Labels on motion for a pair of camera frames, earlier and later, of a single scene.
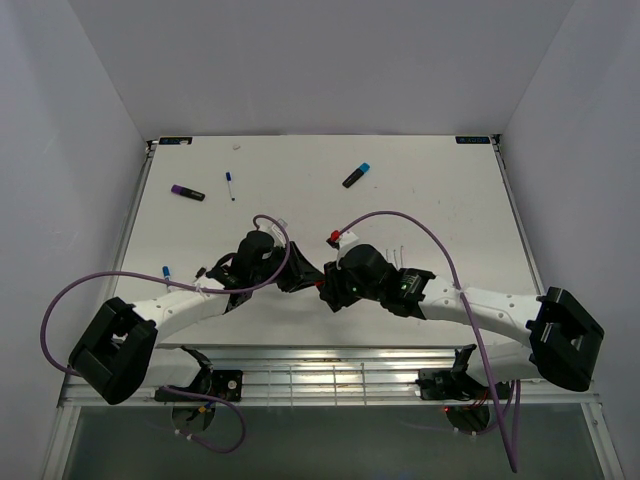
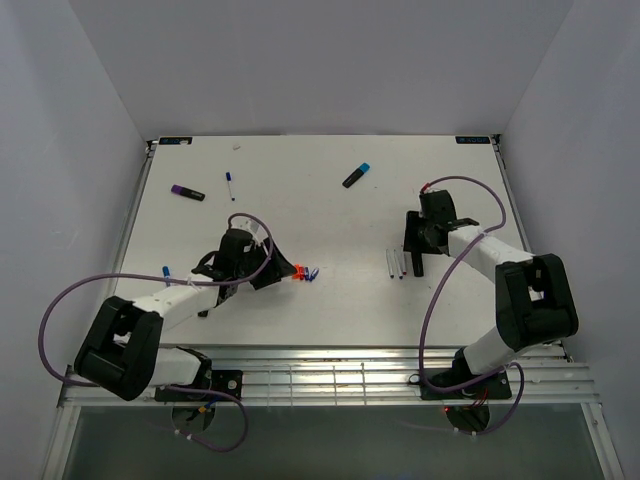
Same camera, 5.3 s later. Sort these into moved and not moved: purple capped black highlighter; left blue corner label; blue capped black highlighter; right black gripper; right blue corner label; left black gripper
Moved: left black gripper; right black gripper
Not moved: right blue corner label; purple capped black highlighter; left blue corner label; blue capped black highlighter
